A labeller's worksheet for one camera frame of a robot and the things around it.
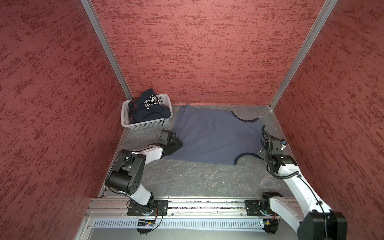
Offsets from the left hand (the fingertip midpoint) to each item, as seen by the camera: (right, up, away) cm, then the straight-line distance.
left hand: (179, 147), depth 95 cm
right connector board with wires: (+47, -33, -25) cm, 63 cm away
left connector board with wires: (-14, -35, -23) cm, 44 cm away
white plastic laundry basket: (-14, +34, +20) cm, 42 cm away
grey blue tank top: (+24, +7, +7) cm, 26 cm away
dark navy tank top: (-27, +28, +15) cm, 42 cm away
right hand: (+51, -3, -11) cm, 53 cm away
